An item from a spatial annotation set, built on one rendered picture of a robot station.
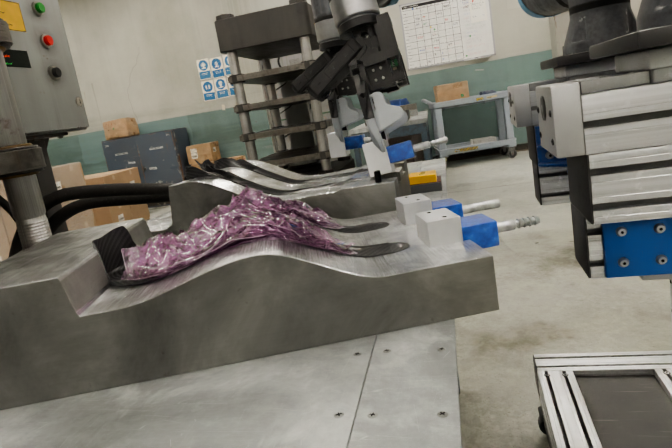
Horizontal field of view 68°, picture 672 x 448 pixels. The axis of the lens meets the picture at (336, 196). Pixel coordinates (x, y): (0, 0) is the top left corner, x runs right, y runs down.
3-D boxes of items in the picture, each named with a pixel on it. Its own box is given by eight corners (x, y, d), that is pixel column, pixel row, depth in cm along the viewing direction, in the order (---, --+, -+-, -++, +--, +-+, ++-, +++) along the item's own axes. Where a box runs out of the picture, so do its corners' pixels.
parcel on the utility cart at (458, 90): (465, 102, 679) (463, 81, 674) (470, 102, 647) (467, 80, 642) (435, 107, 683) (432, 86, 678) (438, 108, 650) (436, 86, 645)
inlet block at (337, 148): (391, 147, 113) (388, 123, 112) (389, 150, 108) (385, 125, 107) (335, 155, 116) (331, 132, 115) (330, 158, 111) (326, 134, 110)
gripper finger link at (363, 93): (372, 114, 75) (359, 62, 77) (362, 117, 76) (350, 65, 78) (378, 123, 80) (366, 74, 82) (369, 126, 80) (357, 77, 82)
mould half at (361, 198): (412, 202, 101) (403, 136, 99) (403, 238, 76) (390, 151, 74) (191, 229, 113) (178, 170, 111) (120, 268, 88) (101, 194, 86)
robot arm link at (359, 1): (324, -1, 78) (336, 14, 86) (332, 27, 78) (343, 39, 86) (369, -19, 76) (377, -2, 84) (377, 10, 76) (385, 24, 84)
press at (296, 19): (362, 185, 638) (336, 19, 603) (342, 213, 490) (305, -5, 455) (292, 194, 658) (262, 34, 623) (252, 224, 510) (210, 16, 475)
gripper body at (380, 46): (406, 81, 76) (385, 5, 76) (353, 99, 78) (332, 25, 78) (411, 88, 84) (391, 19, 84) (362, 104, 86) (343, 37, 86)
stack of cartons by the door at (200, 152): (255, 189, 774) (244, 136, 760) (247, 193, 743) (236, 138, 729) (204, 196, 792) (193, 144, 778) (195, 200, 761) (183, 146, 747)
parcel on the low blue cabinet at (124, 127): (141, 134, 780) (137, 116, 775) (129, 136, 748) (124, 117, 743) (117, 138, 789) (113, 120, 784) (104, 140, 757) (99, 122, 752)
